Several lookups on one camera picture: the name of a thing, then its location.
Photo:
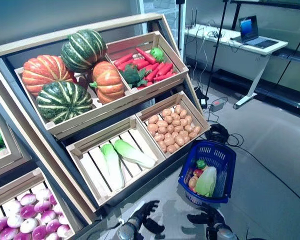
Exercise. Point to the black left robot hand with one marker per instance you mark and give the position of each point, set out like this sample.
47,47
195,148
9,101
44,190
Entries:
143,212

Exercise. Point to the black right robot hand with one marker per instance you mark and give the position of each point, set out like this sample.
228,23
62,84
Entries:
213,217

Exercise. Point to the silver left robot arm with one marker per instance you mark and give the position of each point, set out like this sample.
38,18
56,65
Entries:
127,232

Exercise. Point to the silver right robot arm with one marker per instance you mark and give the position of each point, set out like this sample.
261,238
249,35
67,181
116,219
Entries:
225,233

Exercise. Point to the potato in basket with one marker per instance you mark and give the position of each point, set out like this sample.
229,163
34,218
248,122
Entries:
192,182

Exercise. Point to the blue plastic shopping basket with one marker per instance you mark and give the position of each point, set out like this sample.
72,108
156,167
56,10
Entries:
222,160

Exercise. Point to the napa cabbage with short leaves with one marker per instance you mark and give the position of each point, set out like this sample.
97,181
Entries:
206,181

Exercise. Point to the red apple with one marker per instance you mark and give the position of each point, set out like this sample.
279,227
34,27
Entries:
198,173

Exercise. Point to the wooden cabbage crate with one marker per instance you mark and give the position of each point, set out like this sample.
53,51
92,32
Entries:
137,165

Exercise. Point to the dark purple eggplant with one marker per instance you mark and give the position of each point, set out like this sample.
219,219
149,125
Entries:
187,176

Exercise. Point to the small green bell pepper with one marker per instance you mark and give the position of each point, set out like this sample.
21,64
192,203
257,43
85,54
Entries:
201,164

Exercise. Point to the long napa cabbage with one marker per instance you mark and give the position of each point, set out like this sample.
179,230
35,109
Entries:
113,165
135,153

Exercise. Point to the brown potato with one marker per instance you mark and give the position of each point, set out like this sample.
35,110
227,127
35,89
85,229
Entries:
169,141
178,109
153,119
180,140
183,113
193,135
159,137
166,112
168,119
153,128
162,146
188,119
171,149
176,122
197,129
170,128
162,123
188,128
178,128
162,130

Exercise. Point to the purple white turnip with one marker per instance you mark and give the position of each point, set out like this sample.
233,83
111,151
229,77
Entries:
43,194
53,225
53,199
0,223
28,199
63,219
39,232
63,230
15,221
28,225
8,233
12,207
27,211
48,216
42,206
57,209

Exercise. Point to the wooden potato crate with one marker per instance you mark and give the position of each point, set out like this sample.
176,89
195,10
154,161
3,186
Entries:
200,117

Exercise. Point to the wooden display stand blue trim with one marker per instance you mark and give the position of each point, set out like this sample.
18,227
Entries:
52,152

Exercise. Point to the wide wooden pumpkin crate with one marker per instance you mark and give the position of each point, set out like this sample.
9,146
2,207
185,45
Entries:
90,117

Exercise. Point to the black power adapter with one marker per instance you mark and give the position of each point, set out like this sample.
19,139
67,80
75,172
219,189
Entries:
204,102

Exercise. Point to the red carrot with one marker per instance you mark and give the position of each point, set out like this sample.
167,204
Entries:
165,69
123,59
165,77
145,85
146,55
152,74
141,64

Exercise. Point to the wooden display stand dark trim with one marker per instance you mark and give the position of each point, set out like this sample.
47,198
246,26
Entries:
25,165

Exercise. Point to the small orange pumpkin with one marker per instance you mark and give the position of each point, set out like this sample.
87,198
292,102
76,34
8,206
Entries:
107,82

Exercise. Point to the green striped pumpkin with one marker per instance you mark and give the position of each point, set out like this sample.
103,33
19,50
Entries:
83,50
62,102

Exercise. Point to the green broccoli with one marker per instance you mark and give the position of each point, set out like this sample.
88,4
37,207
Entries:
132,75

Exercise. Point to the wooden green pepper crate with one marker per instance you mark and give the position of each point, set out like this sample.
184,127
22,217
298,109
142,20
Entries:
12,160

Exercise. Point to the wooden carrot crate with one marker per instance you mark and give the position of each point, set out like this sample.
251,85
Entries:
170,52

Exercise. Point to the white office desk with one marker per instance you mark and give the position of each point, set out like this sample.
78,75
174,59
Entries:
222,53

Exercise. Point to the black tripod stand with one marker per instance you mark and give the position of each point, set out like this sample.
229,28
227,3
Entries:
216,50
180,27

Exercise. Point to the large orange pumpkin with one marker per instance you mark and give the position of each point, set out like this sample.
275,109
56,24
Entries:
45,72

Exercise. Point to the open laptop blue screen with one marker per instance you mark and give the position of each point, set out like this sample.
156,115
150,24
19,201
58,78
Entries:
250,28

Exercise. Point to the black router with antennas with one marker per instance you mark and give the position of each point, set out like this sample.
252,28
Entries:
193,17

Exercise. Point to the grey power strip red switch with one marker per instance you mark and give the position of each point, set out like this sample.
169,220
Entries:
218,105

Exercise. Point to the black frame glass shelf rack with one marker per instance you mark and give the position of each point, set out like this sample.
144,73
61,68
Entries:
292,57

